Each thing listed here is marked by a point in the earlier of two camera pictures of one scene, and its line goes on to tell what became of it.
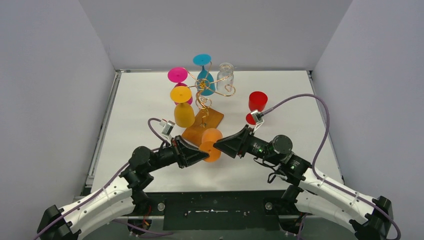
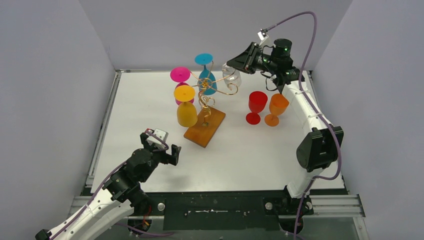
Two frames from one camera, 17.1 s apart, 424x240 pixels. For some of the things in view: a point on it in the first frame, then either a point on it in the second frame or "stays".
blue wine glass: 205,83 stays
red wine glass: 257,101 stays
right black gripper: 236,143 to 243,62
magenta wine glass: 179,74 stays
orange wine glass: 209,137 to 278,104
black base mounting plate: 227,210 stays
